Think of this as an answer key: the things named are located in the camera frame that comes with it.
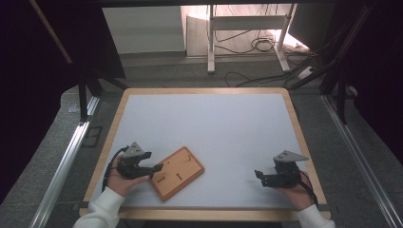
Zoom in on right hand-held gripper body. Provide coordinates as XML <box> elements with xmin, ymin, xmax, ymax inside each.
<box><xmin>269</xmin><ymin>149</ymin><xmax>309</xmax><ymax>188</ymax></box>

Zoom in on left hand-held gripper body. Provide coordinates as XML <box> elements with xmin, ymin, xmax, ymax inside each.
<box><xmin>117</xmin><ymin>142</ymin><xmax>151</xmax><ymax>181</ymax></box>

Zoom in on wooden picture frame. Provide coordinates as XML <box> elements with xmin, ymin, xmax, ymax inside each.
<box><xmin>149</xmin><ymin>145</ymin><xmax>205</xmax><ymax>202</ymax></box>

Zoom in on person's left hand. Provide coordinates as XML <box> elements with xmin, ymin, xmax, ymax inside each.
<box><xmin>106</xmin><ymin>156</ymin><xmax>151</xmax><ymax>198</ymax></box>

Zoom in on person's right hand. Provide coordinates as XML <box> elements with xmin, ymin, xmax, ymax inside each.
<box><xmin>274</xmin><ymin>170</ymin><xmax>317</xmax><ymax>212</ymax></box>

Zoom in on dark floor outlet cover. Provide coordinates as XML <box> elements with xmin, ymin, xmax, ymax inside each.
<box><xmin>80</xmin><ymin>125</ymin><xmax>104</xmax><ymax>148</ymax></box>

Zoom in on black metal stand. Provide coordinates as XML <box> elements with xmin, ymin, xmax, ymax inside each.
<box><xmin>77</xmin><ymin>67</ymin><xmax>129</xmax><ymax>123</ymax></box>
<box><xmin>286</xmin><ymin>6</ymin><xmax>372</xmax><ymax>125</ymax></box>

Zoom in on white power strip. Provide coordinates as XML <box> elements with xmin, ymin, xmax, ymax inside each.
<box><xmin>297</xmin><ymin>66</ymin><xmax>317</xmax><ymax>80</ymax></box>

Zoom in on white panel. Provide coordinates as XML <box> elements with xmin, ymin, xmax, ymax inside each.
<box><xmin>102</xmin><ymin>5</ymin><xmax>186</xmax><ymax>55</ymax></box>

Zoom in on dark curtain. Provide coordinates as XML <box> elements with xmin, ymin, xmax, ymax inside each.
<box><xmin>0</xmin><ymin>0</ymin><xmax>126</xmax><ymax>203</ymax></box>
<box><xmin>336</xmin><ymin>0</ymin><xmax>403</xmax><ymax>156</ymax></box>

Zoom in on wooden stick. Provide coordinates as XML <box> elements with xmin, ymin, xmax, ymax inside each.
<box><xmin>28</xmin><ymin>0</ymin><xmax>74</xmax><ymax>65</ymax></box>

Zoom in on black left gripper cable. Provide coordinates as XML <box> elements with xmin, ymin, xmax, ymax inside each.
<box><xmin>102</xmin><ymin>145</ymin><xmax>130</xmax><ymax>193</ymax></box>

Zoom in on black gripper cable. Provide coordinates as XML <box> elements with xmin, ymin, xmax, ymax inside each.
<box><xmin>298</xmin><ymin>170</ymin><xmax>319</xmax><ymax>207</ymax></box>
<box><xmin>102</xmin><ymin>145</ymin><xmax>130</xmax><ymax>193</ymax></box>

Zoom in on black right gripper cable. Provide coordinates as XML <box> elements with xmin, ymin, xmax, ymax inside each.
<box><xmin>298</xmin><ymin>170</ymin><xmax>319</xmax><ymax>207</ymax></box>

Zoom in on aluminium rail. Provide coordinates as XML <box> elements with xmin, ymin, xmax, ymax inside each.
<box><xmin>29</xmin><ymin>96</ymin><xmax>101</xmax><ymax>228</ymax></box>
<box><xmin>321</xmin><ymin>94</ymin><xmax>403</xmax><ymax>228</ymax></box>

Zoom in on long black floor cable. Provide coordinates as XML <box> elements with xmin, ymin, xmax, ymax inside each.
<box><xmin>223</xmin><ymin>65</ymin><xmax>305</xmax><ymax>88</ymax></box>

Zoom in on coiled black floor cables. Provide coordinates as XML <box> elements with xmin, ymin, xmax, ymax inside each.
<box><xmin>213</xmin><ymin>28</ymin><xmax>286</xmax><ymax>55</ymax></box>

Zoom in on white metal desk frame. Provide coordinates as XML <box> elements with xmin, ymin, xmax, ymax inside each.
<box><xmin>207</xmin><ymin>3</ymin><xmax>297</xmax><ymax>74</ymax></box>

